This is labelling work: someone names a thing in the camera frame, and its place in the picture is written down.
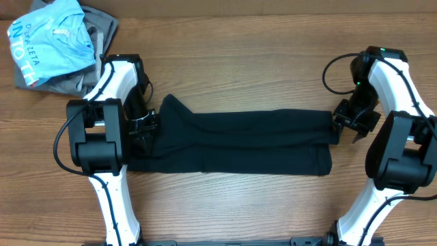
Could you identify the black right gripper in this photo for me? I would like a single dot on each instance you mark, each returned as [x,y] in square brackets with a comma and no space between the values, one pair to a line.
[352,119]

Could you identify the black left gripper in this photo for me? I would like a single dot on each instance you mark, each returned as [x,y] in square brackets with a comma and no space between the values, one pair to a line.
[141,135]

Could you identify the black t-shirt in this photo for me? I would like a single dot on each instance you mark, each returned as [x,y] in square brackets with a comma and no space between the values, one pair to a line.
[283,141]

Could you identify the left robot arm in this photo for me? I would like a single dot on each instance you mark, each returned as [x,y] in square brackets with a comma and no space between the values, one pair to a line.
[106,128]

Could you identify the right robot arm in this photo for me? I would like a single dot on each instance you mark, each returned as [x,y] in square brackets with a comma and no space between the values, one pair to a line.
[401,158]

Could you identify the grey folded t-shirt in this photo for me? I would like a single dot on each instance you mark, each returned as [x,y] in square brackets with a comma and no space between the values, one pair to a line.
[101,27]

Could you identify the light blue folded t-shirt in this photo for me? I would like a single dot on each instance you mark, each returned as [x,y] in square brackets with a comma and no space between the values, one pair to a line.
[50,42]

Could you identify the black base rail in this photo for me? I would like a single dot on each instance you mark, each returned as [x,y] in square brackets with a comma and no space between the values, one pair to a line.
[294,241]

